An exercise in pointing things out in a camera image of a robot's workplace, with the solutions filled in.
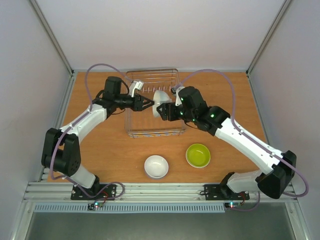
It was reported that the grey slotted cable duct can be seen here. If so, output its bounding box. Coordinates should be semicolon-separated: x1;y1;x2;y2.
33;202;225;214

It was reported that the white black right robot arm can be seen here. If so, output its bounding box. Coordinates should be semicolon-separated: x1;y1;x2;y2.
152;86;297;200

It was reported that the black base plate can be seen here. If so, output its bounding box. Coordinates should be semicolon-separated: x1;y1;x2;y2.
199;184;250;201
70;184;117;201

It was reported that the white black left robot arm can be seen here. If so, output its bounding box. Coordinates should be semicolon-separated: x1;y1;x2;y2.
41;76;154;199

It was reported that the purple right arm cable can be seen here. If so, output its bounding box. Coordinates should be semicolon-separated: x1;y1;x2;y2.
176;69;310;212

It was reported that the white bowl front centre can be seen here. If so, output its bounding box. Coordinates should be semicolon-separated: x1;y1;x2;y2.
144;155;169;180

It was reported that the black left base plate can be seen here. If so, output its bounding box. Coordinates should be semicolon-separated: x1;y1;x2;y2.
70;184;117;201

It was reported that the left small circuit board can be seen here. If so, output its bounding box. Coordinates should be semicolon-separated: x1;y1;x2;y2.
87;202;104;211

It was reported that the aluminium front rail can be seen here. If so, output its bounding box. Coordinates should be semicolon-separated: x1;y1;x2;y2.
22;181;298;203

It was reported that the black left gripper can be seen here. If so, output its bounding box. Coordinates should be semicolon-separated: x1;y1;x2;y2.
115;92;154;112

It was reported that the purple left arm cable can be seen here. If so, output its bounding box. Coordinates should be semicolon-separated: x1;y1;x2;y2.
46;63;133;201

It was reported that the small circuit board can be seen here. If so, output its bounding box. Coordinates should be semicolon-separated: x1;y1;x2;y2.
87;202;104;211
224;201;242;209

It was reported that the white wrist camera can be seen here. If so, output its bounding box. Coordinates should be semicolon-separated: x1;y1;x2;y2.
129;80;144;98
171;85;185;107

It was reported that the right small circuit board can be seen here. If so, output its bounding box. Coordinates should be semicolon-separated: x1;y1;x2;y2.
224;201;242;209

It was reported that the green white bowl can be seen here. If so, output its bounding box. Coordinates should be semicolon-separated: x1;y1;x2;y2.
185;143;211;169

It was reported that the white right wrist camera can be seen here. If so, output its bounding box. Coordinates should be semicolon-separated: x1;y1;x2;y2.
171;85;185;107

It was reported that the silver wire dish rack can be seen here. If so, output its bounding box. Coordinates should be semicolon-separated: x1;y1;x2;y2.
124;68;186;138

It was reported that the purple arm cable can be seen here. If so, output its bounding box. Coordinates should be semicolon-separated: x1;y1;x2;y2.
46;63;133;201
176;69;310;212

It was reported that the white ceramic bowl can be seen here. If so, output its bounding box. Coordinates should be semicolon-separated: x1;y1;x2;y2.
152;90;172;118

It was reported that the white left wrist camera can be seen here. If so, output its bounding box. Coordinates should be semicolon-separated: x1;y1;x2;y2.
129;80;144;98

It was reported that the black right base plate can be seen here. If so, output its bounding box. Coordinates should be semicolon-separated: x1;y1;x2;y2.
199;184;250;201

